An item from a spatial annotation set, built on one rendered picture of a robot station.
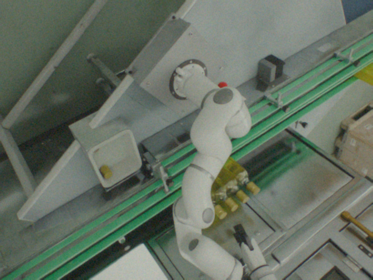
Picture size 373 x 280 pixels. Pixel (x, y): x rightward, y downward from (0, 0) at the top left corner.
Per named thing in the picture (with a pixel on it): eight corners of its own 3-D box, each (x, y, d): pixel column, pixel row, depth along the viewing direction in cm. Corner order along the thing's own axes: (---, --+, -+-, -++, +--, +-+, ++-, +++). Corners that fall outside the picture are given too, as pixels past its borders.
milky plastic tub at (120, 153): (95, 176, 138) (105, 190, 133) (76, 138, 121) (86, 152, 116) (132, 154, 144) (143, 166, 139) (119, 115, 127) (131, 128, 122)
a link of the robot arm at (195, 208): (181, 163, 104) (155, 204, 100) (201, 164, 92) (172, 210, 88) (215, 188, 108) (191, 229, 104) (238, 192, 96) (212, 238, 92)
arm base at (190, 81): (160, 84, 116) (184, 108, 106) (182, 53, 114) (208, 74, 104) (188, 100, 128) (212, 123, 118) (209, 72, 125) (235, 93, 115)
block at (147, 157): (145, 169, 144) (154, 179, 140) (140, 155, 137) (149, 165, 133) (152, 165, 146) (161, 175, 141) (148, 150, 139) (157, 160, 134)
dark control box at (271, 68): (257, 74, 164) (270, 83, 159) (257, 60, 158) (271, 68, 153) (270, 67, 167) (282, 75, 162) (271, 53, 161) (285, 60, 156)
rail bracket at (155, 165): (155, 182, 142) (171, 203, 134) (147, 156, 129) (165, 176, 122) (161, 178, 143) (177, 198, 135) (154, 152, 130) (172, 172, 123)
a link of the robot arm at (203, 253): (253, 235, 100) (227, 226, 114) (201, 192, 94) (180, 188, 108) (223, 286, 95) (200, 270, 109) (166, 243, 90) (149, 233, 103)
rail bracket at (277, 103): (261, 99, 155) (283, 114, 147) (262, 86, 149) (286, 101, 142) (268, 95, 156) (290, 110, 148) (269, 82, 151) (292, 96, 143)
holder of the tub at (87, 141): (99, 183, 142) (107, 195, 138) (76, 137, 122) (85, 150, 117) (135, 161, 148) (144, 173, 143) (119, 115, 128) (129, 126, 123)
